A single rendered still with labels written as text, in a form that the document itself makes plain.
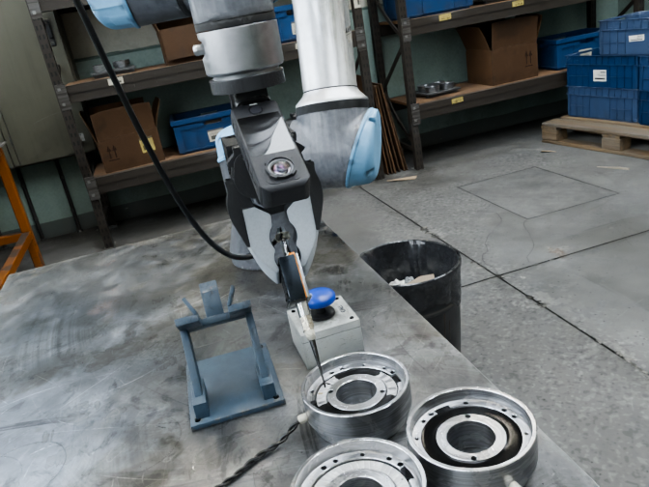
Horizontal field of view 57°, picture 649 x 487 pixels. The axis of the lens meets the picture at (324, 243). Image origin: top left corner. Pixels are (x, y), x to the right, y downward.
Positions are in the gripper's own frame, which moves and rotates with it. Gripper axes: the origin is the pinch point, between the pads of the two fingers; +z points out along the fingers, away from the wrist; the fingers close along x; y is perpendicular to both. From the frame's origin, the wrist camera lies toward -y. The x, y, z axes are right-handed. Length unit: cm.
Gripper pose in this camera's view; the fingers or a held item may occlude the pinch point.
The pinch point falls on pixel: (290, 271)
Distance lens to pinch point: 62.9
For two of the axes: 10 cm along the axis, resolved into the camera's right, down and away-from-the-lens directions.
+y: -2.5, -3.2, 9.1
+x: -9.5, 2.4, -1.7
